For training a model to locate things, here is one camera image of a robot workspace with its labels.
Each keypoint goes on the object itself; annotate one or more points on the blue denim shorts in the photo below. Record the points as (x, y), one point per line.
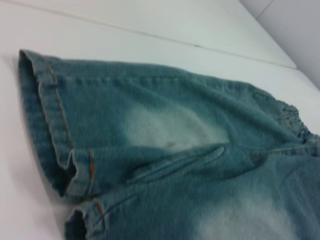
(175, 150)

